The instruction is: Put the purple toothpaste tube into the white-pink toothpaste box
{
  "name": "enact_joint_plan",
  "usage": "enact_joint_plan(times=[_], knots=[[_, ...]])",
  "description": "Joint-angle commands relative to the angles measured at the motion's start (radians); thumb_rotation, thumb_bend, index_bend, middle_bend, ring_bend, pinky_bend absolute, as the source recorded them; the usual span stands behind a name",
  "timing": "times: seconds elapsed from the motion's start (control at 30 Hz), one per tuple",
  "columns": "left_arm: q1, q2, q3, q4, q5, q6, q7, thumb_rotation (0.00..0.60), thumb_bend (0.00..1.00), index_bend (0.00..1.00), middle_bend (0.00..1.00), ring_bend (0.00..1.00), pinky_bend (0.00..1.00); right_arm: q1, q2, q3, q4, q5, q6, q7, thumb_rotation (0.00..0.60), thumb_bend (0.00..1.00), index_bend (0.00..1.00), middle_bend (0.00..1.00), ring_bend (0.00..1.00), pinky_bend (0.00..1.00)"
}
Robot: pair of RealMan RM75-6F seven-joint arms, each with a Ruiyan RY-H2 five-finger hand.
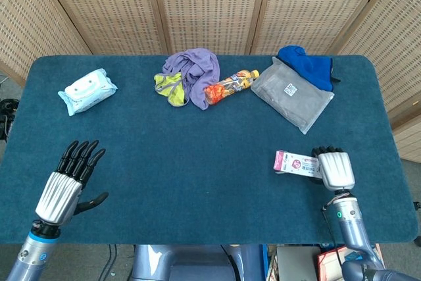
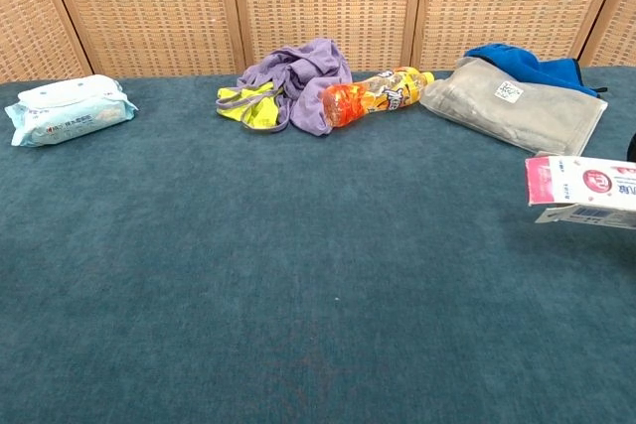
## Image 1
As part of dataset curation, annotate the grey cloth in clear bag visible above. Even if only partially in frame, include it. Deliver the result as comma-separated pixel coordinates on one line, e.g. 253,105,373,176
250,57,335,136

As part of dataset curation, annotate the orange yellow drink bottle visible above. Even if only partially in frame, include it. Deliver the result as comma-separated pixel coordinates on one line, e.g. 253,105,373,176
204,69,260,105

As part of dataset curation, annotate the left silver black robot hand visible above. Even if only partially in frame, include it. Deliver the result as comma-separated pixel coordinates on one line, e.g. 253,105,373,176
35,140,109,226

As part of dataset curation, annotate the red-edged book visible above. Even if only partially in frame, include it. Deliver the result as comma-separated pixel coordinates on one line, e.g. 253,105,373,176
317,245,383,281

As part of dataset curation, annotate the light blue wet wipes pack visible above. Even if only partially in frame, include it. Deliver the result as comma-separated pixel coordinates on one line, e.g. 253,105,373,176
57,68,118,116

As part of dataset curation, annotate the white pink toothpaste box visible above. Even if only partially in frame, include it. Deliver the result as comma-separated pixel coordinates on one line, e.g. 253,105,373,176
273,150,320,178

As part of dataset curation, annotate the blue towel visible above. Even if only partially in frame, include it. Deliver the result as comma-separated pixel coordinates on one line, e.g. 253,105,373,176
276,45,341,92

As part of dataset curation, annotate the black cable bundle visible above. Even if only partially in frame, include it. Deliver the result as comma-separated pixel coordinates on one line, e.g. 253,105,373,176
0,98,18,142

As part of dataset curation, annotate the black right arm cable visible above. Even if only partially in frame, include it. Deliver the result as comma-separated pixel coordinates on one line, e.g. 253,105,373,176
322,207,340,251

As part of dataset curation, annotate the grey-blue robot torso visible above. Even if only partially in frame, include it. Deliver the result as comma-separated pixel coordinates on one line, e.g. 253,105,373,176
131,243,264,281

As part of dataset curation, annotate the woven rattan folding screen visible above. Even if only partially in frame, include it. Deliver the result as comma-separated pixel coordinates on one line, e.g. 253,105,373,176
0,0,421,163

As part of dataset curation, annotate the yellow-green garment with grey trim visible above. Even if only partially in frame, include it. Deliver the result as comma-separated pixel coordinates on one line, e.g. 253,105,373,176
153,71,190,108

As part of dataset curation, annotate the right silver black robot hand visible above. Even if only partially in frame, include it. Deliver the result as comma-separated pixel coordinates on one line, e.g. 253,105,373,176
310,145,356,192

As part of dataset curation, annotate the teal table mat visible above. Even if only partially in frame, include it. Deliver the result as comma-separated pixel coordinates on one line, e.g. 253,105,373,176
0,54,419,245

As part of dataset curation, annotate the grey laptop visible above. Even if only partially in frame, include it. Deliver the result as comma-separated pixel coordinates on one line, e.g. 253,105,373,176
276,245,322,281

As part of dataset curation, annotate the crumpled purple garment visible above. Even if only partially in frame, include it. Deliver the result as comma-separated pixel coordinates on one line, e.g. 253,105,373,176
162,48,220,111

